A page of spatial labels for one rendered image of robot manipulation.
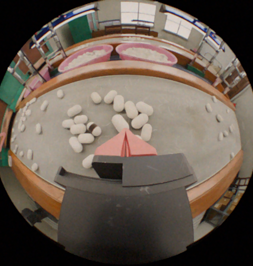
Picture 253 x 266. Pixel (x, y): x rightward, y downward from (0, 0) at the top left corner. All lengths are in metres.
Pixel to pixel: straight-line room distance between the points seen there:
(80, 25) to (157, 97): 2.91
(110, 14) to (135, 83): 5.07
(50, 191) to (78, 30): 3.04
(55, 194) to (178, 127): 0.32
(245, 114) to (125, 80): 4.44
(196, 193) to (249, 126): 4.27
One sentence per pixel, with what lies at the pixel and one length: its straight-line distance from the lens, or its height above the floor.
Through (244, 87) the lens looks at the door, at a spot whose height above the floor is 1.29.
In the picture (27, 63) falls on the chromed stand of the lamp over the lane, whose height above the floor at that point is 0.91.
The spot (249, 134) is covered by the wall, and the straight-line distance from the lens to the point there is 4.44.
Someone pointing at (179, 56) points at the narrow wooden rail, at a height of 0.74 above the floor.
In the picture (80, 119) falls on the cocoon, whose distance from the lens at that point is 0.16.
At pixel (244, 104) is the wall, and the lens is 4.51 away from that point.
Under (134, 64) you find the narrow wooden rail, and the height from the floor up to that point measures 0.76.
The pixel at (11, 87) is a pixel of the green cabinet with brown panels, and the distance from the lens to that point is 1.01.
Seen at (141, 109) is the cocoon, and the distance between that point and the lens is 0.15.
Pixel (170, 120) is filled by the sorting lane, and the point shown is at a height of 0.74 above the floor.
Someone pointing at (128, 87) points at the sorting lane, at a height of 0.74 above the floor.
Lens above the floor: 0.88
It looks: 76 degrees down
